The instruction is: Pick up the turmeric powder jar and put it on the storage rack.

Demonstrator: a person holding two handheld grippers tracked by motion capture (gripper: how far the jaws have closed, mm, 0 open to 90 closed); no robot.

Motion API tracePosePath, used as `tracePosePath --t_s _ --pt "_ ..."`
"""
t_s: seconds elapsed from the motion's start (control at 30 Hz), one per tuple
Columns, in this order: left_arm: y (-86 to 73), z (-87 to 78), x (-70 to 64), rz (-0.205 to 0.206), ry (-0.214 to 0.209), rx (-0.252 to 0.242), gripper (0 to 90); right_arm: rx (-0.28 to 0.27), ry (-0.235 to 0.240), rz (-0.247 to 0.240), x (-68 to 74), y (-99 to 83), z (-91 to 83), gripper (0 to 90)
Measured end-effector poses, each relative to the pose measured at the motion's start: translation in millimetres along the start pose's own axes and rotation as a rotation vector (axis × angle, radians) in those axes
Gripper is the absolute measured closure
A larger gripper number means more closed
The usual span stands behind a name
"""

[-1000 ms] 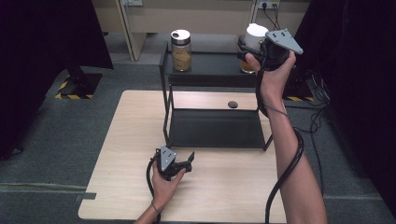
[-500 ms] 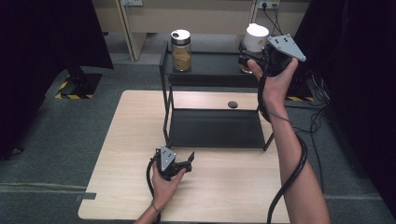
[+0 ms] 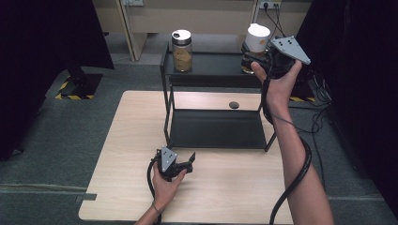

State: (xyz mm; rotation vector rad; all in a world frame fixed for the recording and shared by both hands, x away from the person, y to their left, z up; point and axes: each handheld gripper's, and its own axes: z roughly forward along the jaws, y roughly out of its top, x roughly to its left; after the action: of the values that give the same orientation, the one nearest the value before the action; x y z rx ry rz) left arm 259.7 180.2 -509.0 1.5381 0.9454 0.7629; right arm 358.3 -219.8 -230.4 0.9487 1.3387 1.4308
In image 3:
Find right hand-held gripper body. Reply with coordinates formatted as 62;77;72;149
249;35;312;80

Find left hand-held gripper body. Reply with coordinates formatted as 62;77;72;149
155;145;193;183

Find plastic jar with white lid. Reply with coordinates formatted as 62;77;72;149
240;22;272;75

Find black metal two-tier rack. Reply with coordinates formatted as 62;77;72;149
160;41;291;153

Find glass jar with silver lid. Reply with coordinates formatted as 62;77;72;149
171;29;193;73

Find person's left hand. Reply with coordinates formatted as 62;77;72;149
151;168;188;215

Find person's right hand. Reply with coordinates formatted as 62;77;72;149
250;59;303;110

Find black stand base striped tape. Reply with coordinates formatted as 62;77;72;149
289;69;316;103
54;66;104;101

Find dark curtain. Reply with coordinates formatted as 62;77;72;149
289;0;398;219
0;0;115;162

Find grey floor tape strip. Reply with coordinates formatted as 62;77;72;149
74;193;99;203

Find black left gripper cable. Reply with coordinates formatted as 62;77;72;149
146;157;162;225

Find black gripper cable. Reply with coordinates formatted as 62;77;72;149
260;66;314;225
146;157;162;225

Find black plugged power cables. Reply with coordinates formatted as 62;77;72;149
257;2;296;54

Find black floor cables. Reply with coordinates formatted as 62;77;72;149
285;70;333;188

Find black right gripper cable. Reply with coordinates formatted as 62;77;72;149
260;66;314;225

